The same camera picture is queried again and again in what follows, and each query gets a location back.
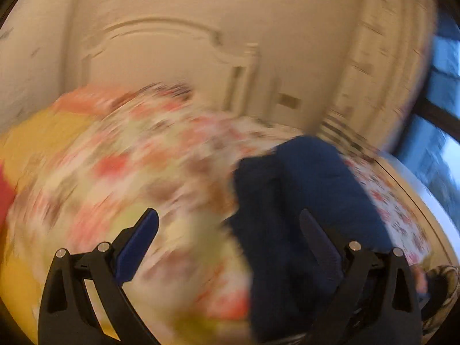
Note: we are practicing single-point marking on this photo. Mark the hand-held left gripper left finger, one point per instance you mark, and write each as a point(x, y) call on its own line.
point(138, 244)

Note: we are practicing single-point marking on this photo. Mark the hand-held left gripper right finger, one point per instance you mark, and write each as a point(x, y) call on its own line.
point(320, 244)

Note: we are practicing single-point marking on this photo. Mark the blue puffer jacket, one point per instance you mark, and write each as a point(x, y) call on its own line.
point(305, 187)

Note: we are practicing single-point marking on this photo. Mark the floral bed sheet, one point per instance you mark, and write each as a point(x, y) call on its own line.
point(143, 151)

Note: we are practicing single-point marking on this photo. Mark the red cloth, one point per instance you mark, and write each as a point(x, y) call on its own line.
point(6, 197)

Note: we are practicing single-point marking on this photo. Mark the yellow cloth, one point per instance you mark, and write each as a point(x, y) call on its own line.
point(36, 140)

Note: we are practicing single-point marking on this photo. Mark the white wooden headboard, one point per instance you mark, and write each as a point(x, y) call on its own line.
point(161, 61)

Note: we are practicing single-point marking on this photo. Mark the striped printed curtain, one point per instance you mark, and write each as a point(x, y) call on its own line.
point(388, 61)

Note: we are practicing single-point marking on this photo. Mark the window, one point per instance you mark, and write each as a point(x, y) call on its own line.
point(445, 61)

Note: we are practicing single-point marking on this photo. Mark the grey wall socket panel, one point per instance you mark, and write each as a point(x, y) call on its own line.
point(288, 101)

